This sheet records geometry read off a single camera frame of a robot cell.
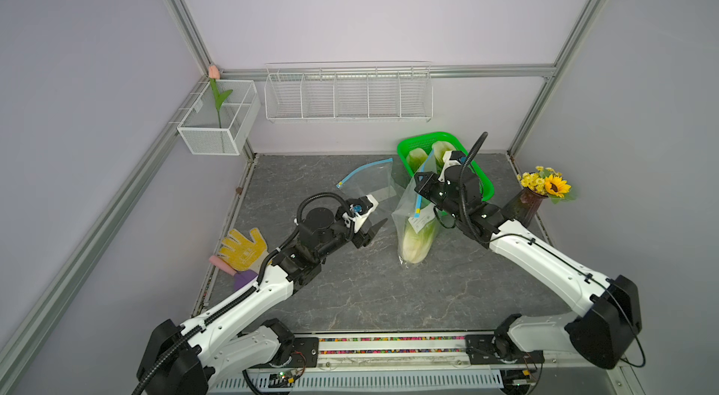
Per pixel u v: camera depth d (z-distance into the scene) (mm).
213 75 893
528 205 884
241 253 922
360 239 634
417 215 699
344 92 988
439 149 1108
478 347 738
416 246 859
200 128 756
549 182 789
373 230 643
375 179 1108
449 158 692
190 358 391
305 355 732
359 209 584
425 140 1159
